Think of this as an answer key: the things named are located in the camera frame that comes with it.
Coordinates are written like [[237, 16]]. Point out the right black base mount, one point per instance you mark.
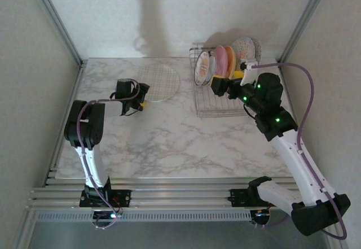
[[239, 198]]

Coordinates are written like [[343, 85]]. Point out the left aluminium side rail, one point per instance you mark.
[[57, 147]]

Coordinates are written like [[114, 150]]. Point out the aluminium side rail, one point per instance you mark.
[[290, 99], [57, 147]]

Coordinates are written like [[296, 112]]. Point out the pink plate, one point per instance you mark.
[[220, 60]]

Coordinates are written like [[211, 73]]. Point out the right aluminium frame post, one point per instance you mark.
[[303, 20]]

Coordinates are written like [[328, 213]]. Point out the left aluminium frame post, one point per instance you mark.
[[57, 20]]

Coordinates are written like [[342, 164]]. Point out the bluish speckled plate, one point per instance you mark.
[[258, 50]]

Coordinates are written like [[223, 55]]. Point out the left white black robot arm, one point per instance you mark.
[[90, 161]]

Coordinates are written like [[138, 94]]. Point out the white plate black lettered rim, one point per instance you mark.
[[212, 65]]

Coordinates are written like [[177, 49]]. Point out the colourful speckled plate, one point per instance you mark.
[[242, 48]]

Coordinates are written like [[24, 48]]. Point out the right aluminium side rail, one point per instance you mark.
[[290, 99]]

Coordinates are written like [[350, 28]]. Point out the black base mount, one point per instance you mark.
[[121, 198], [239, 198]]

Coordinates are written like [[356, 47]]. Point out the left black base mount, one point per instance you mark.
[[121, 198]]

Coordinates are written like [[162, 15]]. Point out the white plate orange sun print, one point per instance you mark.
[[202, 68]]

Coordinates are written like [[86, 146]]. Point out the aluminium frame post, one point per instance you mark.
[[303, 20], [57, 20]]

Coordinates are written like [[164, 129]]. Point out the aluminium frame rail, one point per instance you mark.
[[175, 195]]

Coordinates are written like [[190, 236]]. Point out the white plaid line plate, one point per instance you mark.
[[162, 82]]

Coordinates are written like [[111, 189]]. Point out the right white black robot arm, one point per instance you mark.
[[299, 161]]

